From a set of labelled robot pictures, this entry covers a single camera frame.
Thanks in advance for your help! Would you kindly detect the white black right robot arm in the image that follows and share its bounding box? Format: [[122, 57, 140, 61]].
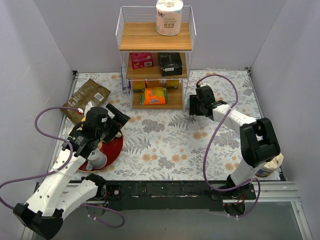
[[189, 83, 281, 199]]

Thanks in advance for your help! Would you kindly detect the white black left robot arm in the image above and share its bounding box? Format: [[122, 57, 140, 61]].
[[13, 103, 130, 240]]

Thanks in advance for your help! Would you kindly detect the grey mug upside down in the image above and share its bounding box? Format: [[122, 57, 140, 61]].
[[86, 148, 108, 171]]

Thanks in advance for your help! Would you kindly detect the brown coffee bag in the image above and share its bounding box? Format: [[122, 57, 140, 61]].
[[63, 79, 111, 110]]

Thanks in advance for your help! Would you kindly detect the red round tray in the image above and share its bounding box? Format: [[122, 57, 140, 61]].
[[67, 122, 124, 173]]

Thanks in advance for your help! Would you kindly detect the yellow sponge pack rear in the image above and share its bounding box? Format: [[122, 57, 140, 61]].
[[131, 79, 180, 92]]

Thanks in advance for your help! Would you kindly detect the orange sponge pack front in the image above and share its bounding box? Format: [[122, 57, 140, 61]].
[[139, 87, 168, 106]]

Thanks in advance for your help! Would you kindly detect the floral tablecloth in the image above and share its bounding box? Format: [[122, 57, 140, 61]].
[[55, 69, 281, 181]]

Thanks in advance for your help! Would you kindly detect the black box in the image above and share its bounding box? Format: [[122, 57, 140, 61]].
[[158, 52, 183, 77]]

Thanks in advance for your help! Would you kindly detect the pink red box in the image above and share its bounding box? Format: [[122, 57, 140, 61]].
[[130, 52, 154, 70]]

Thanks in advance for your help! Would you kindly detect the black base bar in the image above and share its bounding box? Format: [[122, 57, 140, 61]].
[[106, 180, 256, 212]]

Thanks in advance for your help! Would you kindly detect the wrapped toilet paper roll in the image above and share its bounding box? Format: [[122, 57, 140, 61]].
[[155, 0, 184, 36]]

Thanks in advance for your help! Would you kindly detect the paper cup with crumpled paper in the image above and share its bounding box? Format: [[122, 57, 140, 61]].
[[255, 153, 284, 178]]

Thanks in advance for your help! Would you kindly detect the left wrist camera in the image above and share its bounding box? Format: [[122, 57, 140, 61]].
[[77, 101, 94, 117]]

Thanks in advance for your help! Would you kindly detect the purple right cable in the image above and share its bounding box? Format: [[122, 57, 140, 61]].
[[195, 73, 261, 219]]

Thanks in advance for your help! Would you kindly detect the purple cable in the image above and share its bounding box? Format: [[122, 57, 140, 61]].
[[0, 106, 125, 229], [195, 73, 261, 219]]

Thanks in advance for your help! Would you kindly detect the white wire wooden shelf rack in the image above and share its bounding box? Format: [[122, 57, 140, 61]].
[[115, 5, 197, 110]]

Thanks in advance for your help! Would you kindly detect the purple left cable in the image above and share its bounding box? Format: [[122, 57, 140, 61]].
[[0, 106, 125, 229]]

